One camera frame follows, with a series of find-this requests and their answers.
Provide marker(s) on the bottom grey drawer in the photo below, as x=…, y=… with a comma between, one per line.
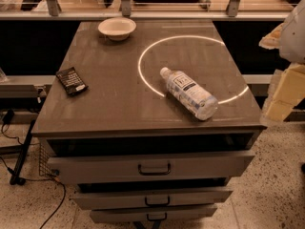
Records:
x=153, y=213

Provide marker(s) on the black snack packet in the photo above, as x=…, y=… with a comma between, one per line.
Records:
x=71, y=81

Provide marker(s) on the middle grey drawer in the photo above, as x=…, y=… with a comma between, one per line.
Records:
x=152, y=198

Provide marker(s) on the grey drawer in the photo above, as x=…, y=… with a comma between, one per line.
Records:
x=153, y=213
x=108, y=169
x=152, y=198

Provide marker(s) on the metal window railing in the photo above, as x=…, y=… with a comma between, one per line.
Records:
x=92, y=10

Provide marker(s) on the white paper bowl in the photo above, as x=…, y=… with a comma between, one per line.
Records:
x=118, y=28

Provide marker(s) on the black leaning bar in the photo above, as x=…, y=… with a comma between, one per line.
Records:
x=15, y=177

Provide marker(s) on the clear blue-label plastic bottle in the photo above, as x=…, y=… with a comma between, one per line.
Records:
x=192, y=96

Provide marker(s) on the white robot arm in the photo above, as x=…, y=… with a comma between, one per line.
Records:
x=287, y=89

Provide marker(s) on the top grey drawer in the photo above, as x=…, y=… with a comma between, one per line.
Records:
x=108, y=169

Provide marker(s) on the wire mesh basket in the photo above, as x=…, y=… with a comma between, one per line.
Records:
x=44, y=169

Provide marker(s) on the grey drawer cabinet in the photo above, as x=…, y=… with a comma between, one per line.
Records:
x=128, y=111

